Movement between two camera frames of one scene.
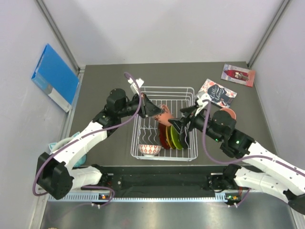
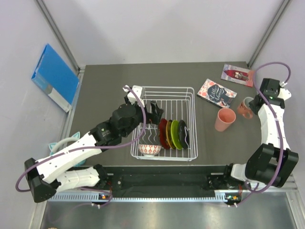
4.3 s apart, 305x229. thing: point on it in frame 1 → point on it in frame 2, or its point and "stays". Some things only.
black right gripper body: x=197 y=121 → x=250 y=104
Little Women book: x=218 y=95 stays
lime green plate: x=176 y=138 stays
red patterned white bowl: x=149 y=150 stays
